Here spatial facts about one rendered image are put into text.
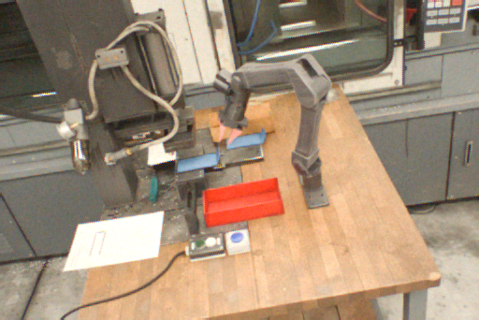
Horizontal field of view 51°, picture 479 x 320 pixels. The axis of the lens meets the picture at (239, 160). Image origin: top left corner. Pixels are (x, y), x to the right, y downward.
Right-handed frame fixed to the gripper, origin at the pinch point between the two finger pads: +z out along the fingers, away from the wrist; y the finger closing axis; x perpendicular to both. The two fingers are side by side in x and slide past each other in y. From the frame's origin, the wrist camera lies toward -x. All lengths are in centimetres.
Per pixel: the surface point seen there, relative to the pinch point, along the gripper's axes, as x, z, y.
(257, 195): 12.0, 10.4, -14.6
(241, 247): 36.6, 14.1, -8.7
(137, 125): 0.6, 3.1, 29.3
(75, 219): -71, 104, 48
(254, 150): -12.2, 6.6, -14.0
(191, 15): -60, -22, 20
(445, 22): -44, -55, -76
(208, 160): 0.1, 9.0, 3.1
